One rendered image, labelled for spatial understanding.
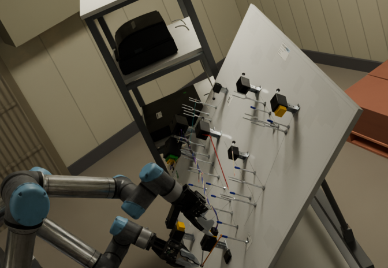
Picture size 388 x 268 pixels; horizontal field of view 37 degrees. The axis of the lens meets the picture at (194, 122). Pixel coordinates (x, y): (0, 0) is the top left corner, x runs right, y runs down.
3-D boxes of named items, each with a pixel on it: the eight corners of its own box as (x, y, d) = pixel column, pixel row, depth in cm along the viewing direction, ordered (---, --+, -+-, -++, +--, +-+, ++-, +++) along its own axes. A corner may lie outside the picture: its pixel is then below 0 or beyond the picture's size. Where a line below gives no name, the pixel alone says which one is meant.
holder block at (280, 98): (295, 89, 204) (273, 81, 201) (301, 111, 196) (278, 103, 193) (288, 98, 207) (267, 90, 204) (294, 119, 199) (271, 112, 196)
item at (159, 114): (152, 144, 305) (146, 134, 302) (145, 115, 336) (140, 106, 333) (209, 119, 305) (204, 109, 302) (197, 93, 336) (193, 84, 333)
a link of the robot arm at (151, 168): (133, 177, 201) (149, 157, 202) (155, 194, 206) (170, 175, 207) (141, 183, 194) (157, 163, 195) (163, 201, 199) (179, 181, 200)
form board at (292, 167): (171, 183, 306) (168, 182, 305) (254, 4, 271) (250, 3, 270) (219, 362, 201) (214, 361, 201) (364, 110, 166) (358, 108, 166)
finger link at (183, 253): (201, 263, 217) (179, 253, 217) (198, 265, 222) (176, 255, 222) (204, 256, 218) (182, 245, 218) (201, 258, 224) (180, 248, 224)
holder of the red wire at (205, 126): (219, 118, 264) (198, 111, 261) (223, 136, 254) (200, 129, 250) (214, 125, 267) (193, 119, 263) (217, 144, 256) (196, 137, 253)
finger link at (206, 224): (222, 231, 207) (205, 212, 206) (209, 241, 209) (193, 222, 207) (222, 227, 210) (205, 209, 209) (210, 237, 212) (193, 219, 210)
